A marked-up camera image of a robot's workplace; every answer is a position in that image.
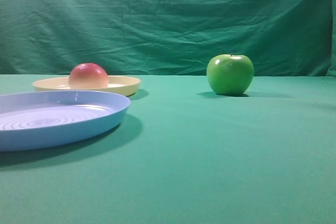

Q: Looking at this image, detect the red yellow bread bun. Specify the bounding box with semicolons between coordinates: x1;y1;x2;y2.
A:
68;63;109;89

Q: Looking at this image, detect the yellow plastic plate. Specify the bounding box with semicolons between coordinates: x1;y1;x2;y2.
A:
33;76;141;97

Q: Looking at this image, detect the blue plastic plate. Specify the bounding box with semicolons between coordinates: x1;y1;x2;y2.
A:
1;90;131;152

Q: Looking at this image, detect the green table cloth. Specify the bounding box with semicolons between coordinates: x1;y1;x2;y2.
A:
1;76;335;223

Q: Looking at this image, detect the green apple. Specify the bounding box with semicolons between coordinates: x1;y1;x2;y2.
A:
206;52;254;96

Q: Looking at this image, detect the green backdrop cloth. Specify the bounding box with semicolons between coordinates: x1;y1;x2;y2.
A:
1;0;335;76

